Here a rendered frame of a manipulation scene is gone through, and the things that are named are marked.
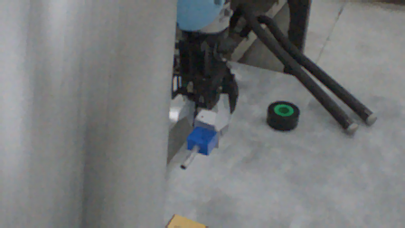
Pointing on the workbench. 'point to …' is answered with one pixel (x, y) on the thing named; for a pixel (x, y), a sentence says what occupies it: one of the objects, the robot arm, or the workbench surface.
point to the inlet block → (202, 137)
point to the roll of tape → (283, 116)
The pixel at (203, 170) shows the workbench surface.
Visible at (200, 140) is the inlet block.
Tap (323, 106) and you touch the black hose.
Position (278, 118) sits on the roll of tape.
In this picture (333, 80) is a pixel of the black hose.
